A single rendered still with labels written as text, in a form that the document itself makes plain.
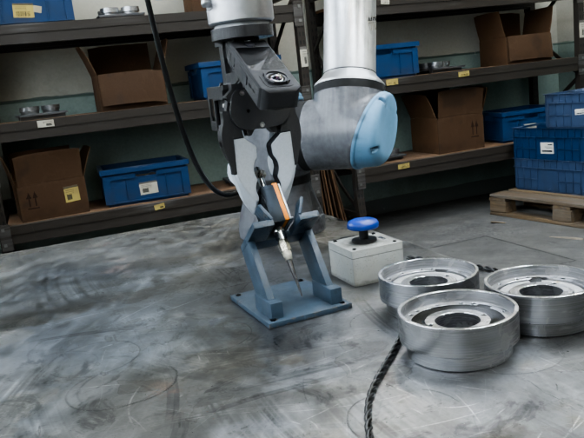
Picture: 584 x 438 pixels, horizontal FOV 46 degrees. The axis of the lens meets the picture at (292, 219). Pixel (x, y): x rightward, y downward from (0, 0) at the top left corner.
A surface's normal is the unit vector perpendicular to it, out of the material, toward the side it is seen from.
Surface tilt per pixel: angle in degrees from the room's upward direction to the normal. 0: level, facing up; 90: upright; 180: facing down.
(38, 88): 90
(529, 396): 0
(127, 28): 90
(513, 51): 87
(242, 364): 0
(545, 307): 90
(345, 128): 79
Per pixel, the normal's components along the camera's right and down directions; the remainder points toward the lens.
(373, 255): 0.36, 0.15
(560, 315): -0.03, 0.20
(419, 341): -0.76, 0.21
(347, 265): -0.93, 0.17
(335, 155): -0.29, 0.65
